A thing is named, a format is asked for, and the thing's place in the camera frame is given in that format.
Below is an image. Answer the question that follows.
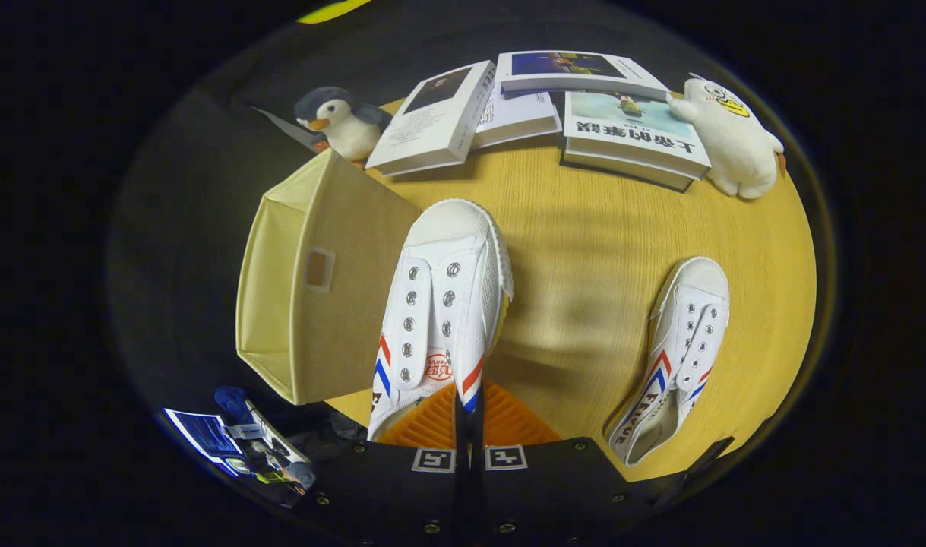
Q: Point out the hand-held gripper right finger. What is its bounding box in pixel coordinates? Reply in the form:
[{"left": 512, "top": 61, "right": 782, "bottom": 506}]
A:
[{"left": 469, "top": 380, "right": 691, "bottom": 544}]

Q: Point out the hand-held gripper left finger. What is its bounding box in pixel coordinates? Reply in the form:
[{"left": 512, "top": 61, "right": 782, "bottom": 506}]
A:
[{"left": 299, "top": 380, "right": 467, "bottom": 544}]

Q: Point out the white striped canvas shoe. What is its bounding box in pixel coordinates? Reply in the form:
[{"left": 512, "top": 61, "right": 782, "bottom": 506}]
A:
[
  {"left": 366, "top": 198, "right": 515, "bottom": 443},
  {"left": 605, "top": 257, "right": 731, "bottom": 467}
]

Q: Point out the beige fabric storage box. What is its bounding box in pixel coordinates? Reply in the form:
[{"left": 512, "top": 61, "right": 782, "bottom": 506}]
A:
[{"left": 235, "top": 148, "right": 422, "bottom": 406}]

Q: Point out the blue crumpled cloth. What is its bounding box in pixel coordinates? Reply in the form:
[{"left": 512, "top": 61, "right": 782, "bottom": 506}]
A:
[{"left": 213, "top": 386, "right": 252, "bottom": 425}]

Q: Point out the blue lit monitor screen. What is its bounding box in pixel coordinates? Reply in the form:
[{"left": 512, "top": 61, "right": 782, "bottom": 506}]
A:
[{"left": 164, "top": 409, "right": 239, "bottom": 476}]

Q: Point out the blue penguin plush toy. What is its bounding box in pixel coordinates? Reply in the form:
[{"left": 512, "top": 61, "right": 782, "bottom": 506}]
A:
[{"left": 294, "top": 86, "right": 393, "bottom": 163}]

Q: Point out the pale teal cover book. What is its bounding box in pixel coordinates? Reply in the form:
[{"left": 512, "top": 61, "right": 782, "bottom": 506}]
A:
[{"left": 561, "top": 91, "right": 713, "bottom": 181}]

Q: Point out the white portrait cover book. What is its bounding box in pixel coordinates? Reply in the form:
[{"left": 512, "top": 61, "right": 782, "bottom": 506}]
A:
[{"left": 365, "top": 60, "right": 498, "bottom": 178}]

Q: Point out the plain white text book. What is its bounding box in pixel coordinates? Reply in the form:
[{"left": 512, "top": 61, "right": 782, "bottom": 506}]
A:
[{"left": 470, "top": 80, "right": 564, "bottom": 150}]

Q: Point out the white duck plush toy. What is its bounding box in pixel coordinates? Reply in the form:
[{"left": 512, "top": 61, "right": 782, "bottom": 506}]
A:
[{"left": 666, "top": 74, "right": 787, "bottom": 201}]

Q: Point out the blue night cover book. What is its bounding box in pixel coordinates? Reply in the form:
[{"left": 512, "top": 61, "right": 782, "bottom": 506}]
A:
[{"left": 496, "top": 50, "right": 670, "bottom": 102}]

